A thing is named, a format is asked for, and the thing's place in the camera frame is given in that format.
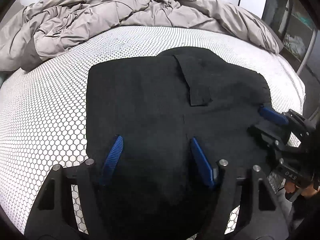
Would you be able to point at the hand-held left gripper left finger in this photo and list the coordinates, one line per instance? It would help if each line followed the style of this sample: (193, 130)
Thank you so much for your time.
(112, 158)

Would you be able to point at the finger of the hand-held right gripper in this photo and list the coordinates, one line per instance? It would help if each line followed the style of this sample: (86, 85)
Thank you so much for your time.
(272, 115)
(262, 135)

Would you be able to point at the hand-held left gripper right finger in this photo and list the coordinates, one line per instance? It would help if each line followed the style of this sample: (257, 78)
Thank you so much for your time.
(201, 162)

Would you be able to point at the black pants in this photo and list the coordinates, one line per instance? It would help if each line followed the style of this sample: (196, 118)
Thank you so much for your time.
(162, 100)

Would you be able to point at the person's right hand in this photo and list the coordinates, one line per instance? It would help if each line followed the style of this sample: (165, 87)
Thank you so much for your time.
(295, 191)

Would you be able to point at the white crumpled cloth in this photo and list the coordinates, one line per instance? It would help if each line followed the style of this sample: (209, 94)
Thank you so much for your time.
(296, 44)

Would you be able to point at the white patterned mattress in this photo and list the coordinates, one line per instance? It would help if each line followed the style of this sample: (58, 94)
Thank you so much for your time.
(47, 110)

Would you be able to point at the metal shelf rack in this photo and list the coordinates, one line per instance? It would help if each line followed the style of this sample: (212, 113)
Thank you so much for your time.
(292, 20)

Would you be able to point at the teal item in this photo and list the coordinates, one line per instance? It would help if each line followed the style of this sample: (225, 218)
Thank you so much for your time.
(305, 18)

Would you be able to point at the grey quilted comforter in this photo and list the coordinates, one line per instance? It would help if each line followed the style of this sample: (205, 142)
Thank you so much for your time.
(100, 12)

